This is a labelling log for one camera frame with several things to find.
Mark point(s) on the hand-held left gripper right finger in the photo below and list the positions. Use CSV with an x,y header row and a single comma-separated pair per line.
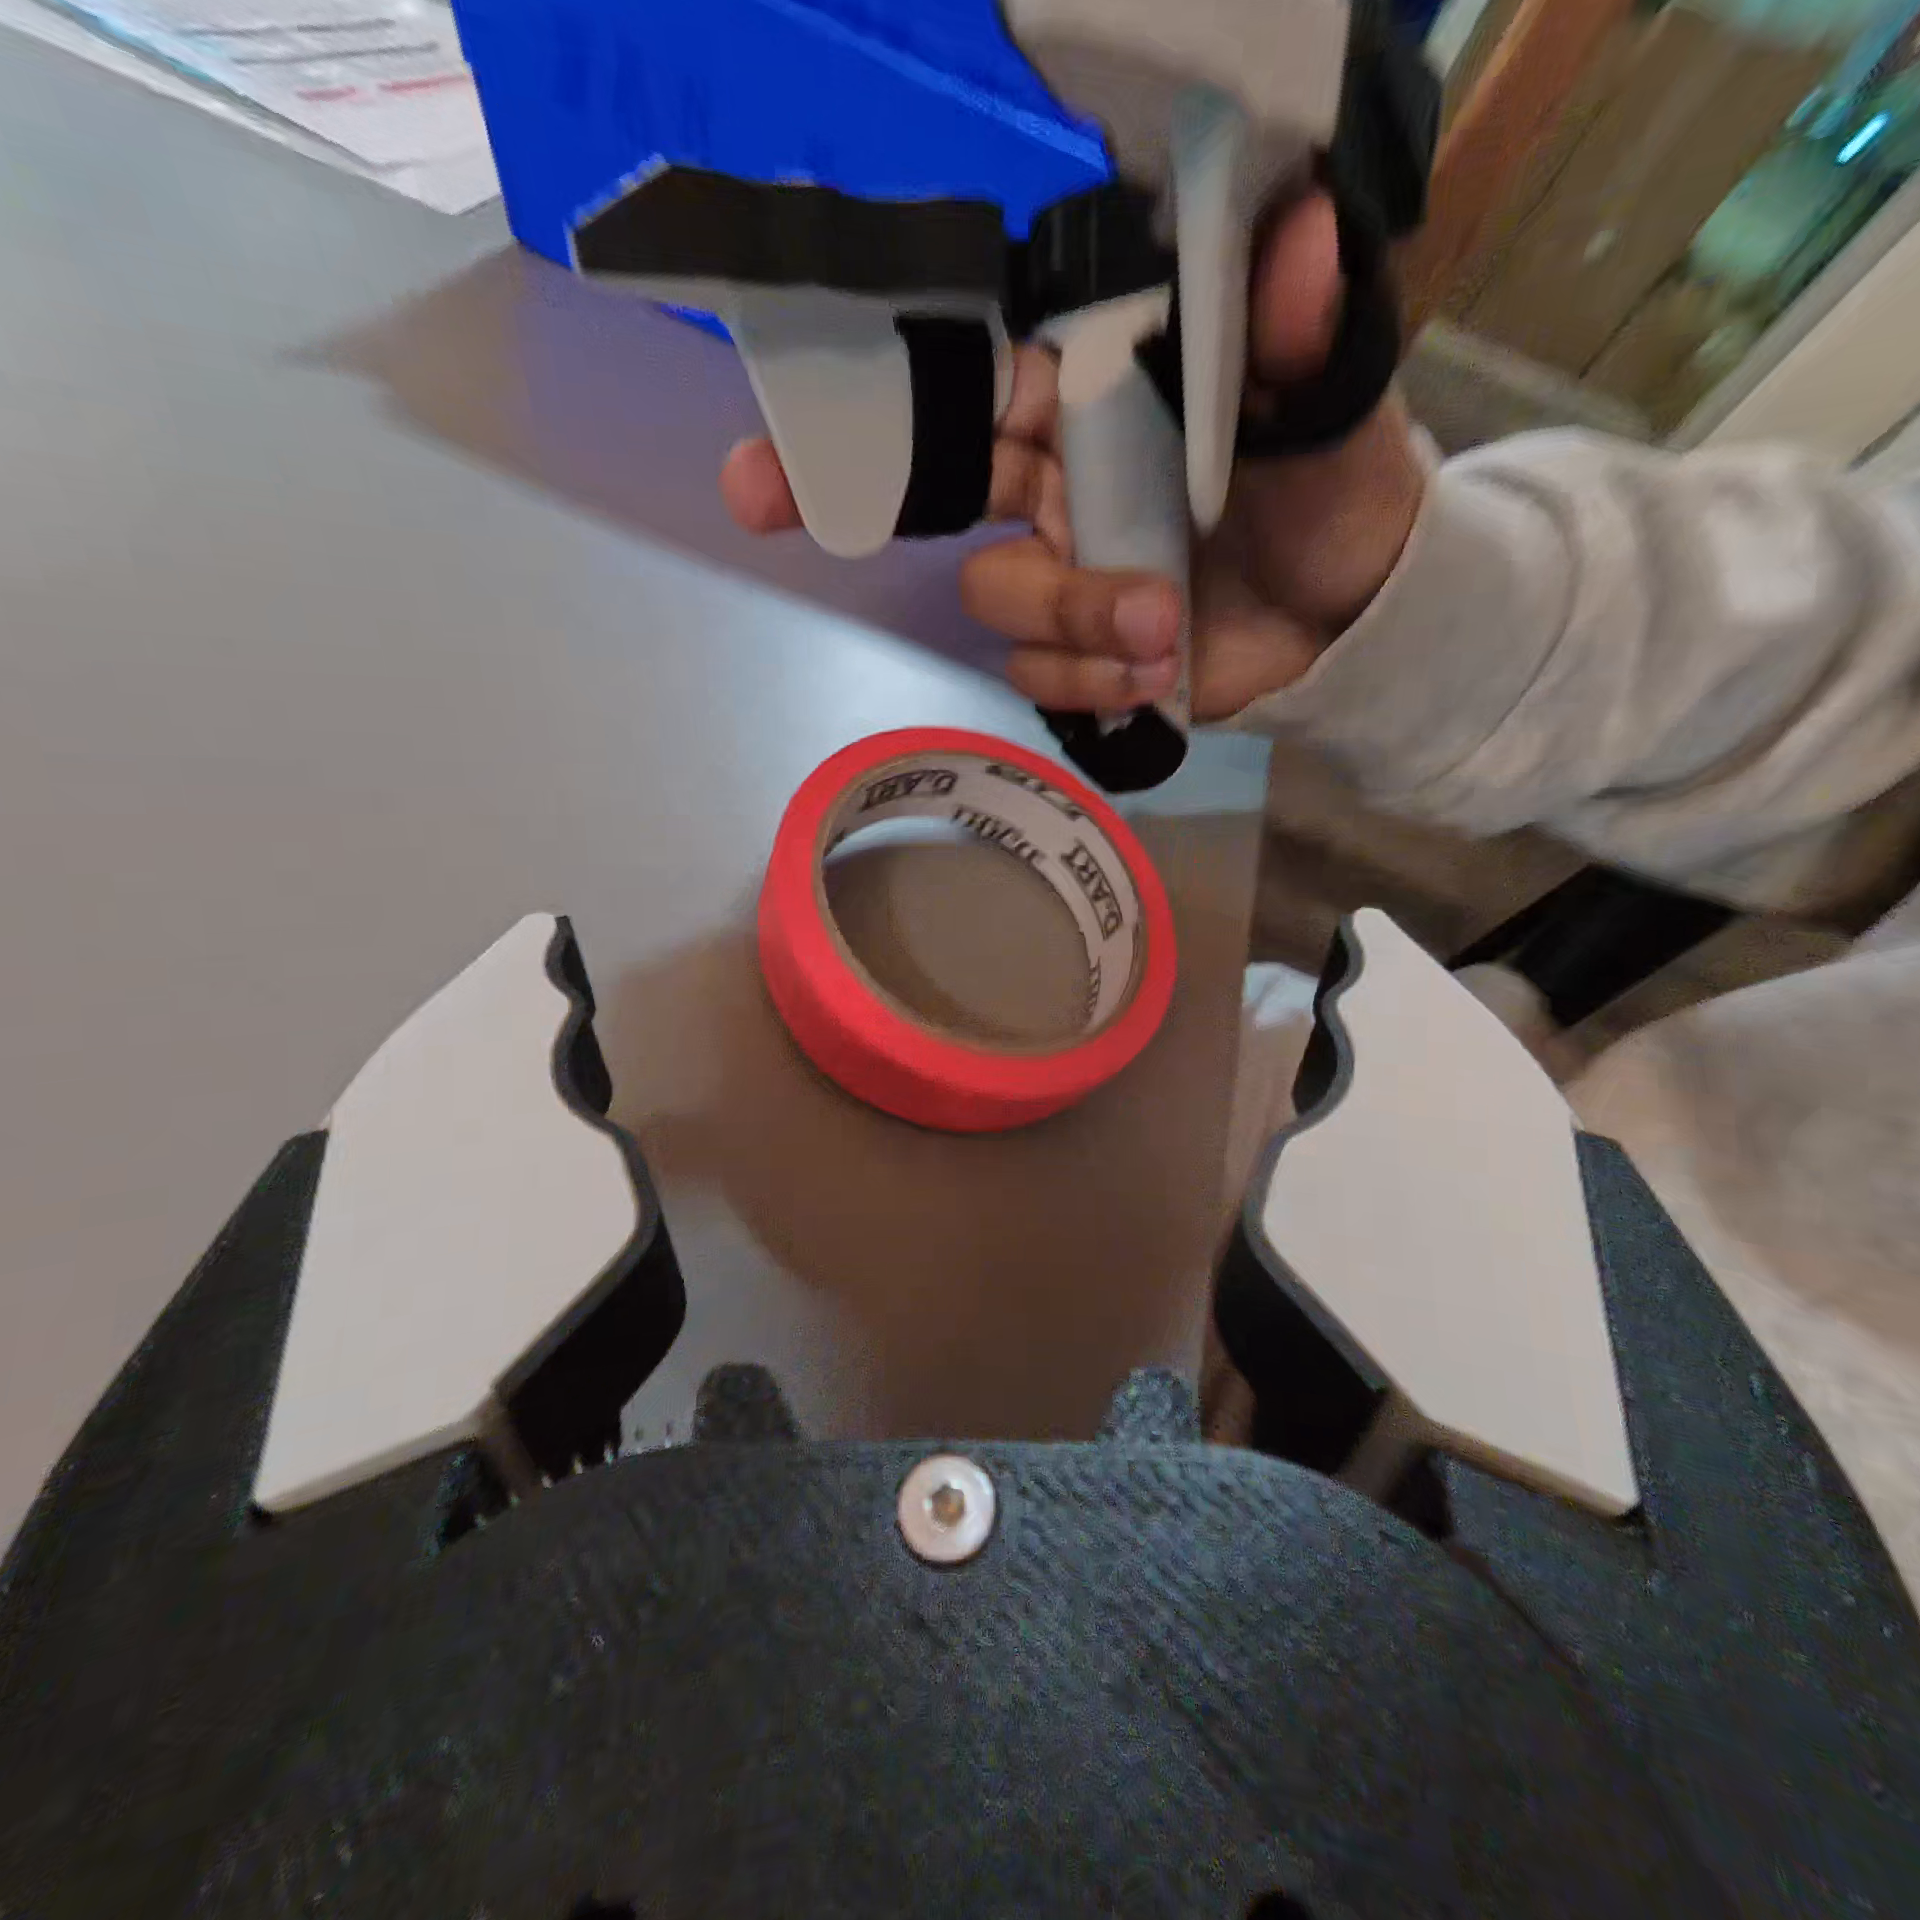
x,y
1441,1243

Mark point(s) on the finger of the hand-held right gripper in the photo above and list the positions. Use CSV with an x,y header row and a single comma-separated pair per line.
x,y
826,405
779,234

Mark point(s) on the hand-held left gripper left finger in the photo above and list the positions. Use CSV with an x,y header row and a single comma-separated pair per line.
x,y
451,1243

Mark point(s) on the red tape roll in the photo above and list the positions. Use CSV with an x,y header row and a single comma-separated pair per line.
x,y
901,1089

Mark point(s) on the person's right forearm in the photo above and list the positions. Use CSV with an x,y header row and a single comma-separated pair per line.
x,y
1621,644

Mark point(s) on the grey desk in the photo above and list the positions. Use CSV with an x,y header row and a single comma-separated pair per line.
x,y
301,598

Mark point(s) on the person's right hand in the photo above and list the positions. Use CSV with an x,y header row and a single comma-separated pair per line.
x,y
1290,598

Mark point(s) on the blue plastic bin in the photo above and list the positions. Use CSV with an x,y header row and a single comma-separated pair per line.
x,y
721,76

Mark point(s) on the printed paper sheet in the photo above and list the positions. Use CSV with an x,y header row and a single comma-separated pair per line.
x,y
345,89

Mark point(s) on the wooden cabinet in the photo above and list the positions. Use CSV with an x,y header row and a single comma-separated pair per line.
x,y
1576,180

